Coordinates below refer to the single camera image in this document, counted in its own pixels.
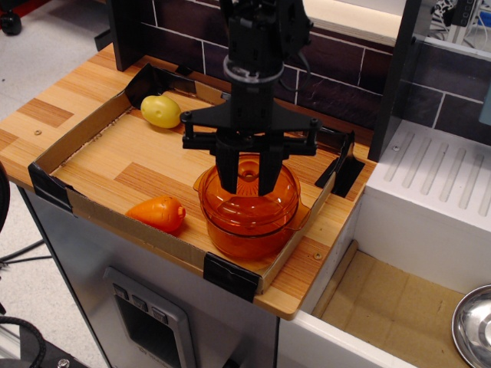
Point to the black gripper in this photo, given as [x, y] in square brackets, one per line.
[250, 121]

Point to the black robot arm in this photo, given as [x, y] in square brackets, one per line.
[262, 35]

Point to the orange transparent pot lid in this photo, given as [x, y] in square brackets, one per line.
[245, 212]

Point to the white toy sink unit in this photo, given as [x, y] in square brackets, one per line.
[417, 243]

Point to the orange transparent plastic pot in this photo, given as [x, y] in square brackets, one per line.
[257, 246]

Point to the cardboard fence with black tape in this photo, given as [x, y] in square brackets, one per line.
[113, 160]

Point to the silver toy oven front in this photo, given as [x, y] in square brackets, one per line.
[145, 311]

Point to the orange toy carrot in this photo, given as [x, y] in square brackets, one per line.
[165, 213]

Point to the yellow toy potato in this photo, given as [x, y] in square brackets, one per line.
[161, 111]

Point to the silver metal bowl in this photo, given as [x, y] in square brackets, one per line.
[471, 327]

